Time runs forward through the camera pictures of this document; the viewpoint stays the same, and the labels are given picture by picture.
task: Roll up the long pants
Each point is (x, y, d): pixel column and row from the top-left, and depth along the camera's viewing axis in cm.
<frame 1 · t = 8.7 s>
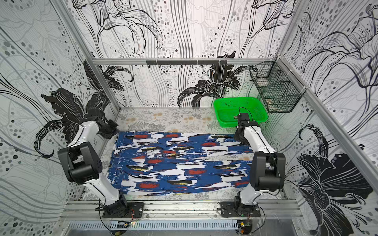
left hand: (121, 129, 91), fingers closed
right hand: (247, 138, 89), fingers open
blue patterned long pants: (163, 163, 90), on the table

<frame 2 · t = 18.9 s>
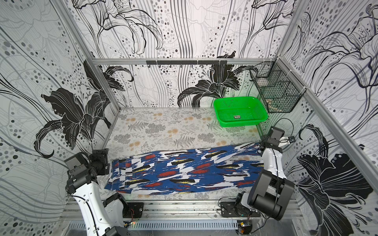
left hand: (113, 154, 75), fingers open
right hand: (272, 135, 85), fingers closed
blue patterned long pants: (169, 171, 86), point 2 cm above the table

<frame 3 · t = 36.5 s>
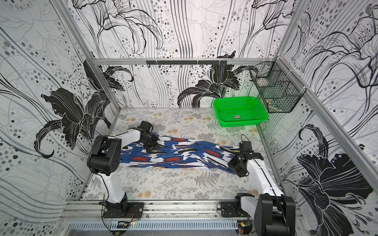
left hand: (161, 146, 97), fingers closed
right hand: (232, 164, 86), fingers open
blue patterned long pants: (176, 152, 94), on the table

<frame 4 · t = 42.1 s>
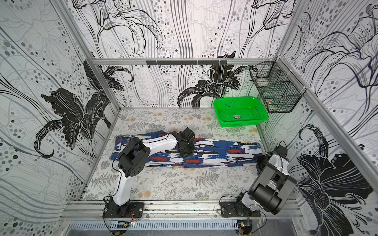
left hand: (195, 155, 93), fingers closed
right hand: (258, 162, 88), fingers open
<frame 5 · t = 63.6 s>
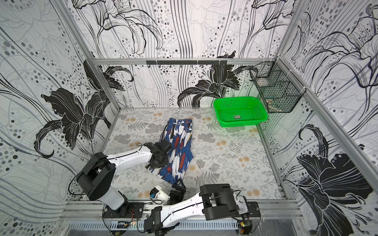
left hand: (164, 166, 88), fingers closed
right hand: (179, 188, 76), fingers open
blue patterned long pants: (178, 132, 103), point 3 cm above the table

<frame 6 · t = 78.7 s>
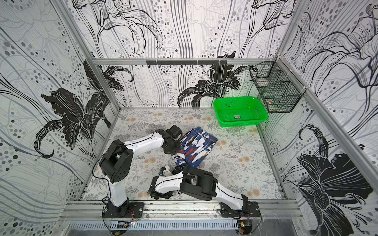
left hand: (177, 152, 92), fingers closed
right hand: (187, 170, 87), fingers open
blue patterned long pants: (195, 144, 95), point 4 cm above the table

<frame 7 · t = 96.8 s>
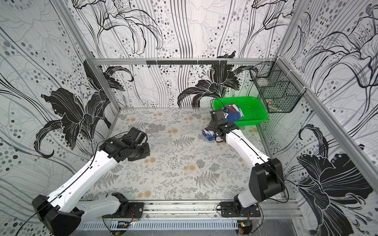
left hand: (148, 155, 75), fingers closed
right hand: (215, 122, 87), fingers open
blue patterned long pants: (234, 112, 88), point 22 cm above the table

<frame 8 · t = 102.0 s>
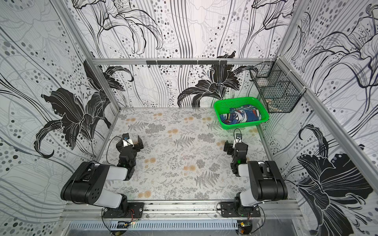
left hand: (132, 139, 91), fingers open
right hand: (236, 140, 94), fingers open
blue patterned long pants: (244, 113, 103), point 11 cm above the table

